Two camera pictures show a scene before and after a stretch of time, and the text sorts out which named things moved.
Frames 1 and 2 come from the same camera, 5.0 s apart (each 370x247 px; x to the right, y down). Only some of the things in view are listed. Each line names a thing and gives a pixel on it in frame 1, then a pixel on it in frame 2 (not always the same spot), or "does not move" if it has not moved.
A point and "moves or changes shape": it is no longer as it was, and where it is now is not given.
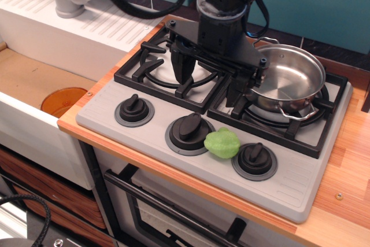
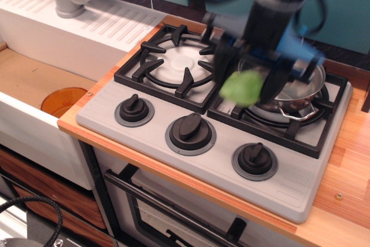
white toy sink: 41,52 does not move
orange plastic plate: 58,102 does not move
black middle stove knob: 186,136 does not move
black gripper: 224,44 to 265,33
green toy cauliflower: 223,143 moves or changes shape
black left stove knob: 134,112 does not move
